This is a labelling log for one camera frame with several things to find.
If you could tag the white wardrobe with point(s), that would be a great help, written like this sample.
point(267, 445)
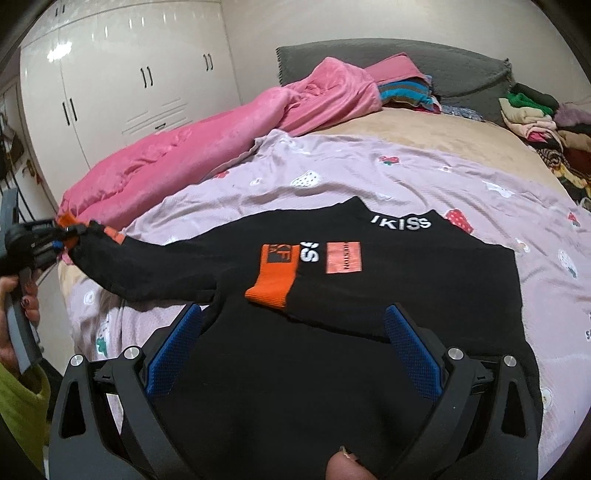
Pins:
point(138, 46)

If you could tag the lilac strawberry printed sheet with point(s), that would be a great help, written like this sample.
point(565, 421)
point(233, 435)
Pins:
point(392, 184)

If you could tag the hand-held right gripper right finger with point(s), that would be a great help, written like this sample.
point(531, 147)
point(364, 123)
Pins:
point(413, 355)

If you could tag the dark floral cloth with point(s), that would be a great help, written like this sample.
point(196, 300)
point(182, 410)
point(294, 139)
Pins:
point(461, 113)

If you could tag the blue striped folded cloth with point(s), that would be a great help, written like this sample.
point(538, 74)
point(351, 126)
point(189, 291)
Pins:
point(401, 92)

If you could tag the person's right hand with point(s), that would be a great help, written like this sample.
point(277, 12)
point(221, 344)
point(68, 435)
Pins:
point(346, 468)

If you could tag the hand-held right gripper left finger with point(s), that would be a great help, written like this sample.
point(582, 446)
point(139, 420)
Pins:
point(173, 355)

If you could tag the black sweater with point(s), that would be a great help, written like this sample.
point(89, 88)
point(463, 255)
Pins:
point(277, 392)

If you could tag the pile of folded clothes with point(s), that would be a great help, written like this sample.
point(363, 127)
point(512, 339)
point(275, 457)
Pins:
point(531, 120)

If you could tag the grey quilted headboard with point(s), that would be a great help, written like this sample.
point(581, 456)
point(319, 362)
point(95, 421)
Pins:
point(461, 69)

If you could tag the pink pillow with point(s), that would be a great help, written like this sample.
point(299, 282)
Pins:
point(397, 69)

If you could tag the person's left hand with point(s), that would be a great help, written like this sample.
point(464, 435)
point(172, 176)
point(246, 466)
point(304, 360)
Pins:
point(30, 304)

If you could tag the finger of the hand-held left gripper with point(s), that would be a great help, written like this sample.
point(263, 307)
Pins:
point(46, 251)
point(41, 225)

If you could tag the pink fleece blanket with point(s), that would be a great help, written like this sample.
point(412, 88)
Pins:
point(184, 152)

